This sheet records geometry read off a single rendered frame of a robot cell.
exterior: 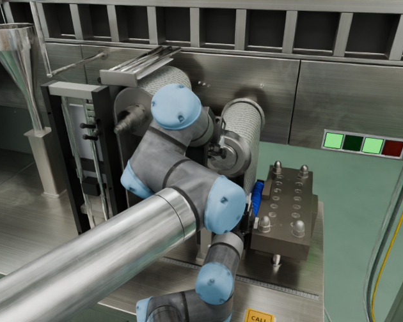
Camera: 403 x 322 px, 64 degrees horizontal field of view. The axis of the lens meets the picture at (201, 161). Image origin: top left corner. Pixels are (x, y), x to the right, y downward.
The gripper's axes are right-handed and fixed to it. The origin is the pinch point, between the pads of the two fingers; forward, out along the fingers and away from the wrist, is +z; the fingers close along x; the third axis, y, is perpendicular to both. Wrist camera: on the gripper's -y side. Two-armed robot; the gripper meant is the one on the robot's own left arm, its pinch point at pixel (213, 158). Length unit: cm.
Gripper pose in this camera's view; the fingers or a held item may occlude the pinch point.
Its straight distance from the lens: 84.5
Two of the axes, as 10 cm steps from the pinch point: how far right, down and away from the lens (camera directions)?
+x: -9.5, -1.5, 2.6
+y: 1.9, -9.7, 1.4
